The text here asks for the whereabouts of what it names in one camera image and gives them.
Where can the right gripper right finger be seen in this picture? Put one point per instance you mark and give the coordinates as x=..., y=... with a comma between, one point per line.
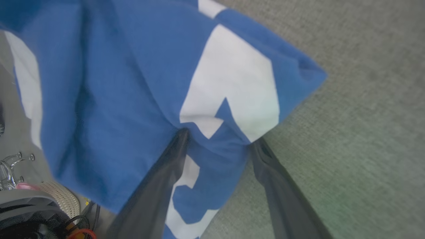
x=285, y=205

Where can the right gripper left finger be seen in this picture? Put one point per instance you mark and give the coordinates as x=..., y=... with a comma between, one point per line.
x=152, y=199

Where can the blue and white shirt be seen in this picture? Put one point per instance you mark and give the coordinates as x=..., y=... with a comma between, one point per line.
x=116, y=99

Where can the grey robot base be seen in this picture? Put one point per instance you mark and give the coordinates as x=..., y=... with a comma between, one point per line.
x=26, y=202

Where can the beige woven laundry basket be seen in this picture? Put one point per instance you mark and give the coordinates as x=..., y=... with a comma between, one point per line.
x=63, y=199

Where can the grey fabric sofa cushion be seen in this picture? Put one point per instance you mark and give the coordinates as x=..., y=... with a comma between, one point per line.
x=348, y=132

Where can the pink item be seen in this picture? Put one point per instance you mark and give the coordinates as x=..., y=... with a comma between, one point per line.
x=26, y=186

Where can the chrome metal rack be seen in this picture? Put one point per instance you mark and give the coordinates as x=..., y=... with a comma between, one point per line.
x=6, y=177

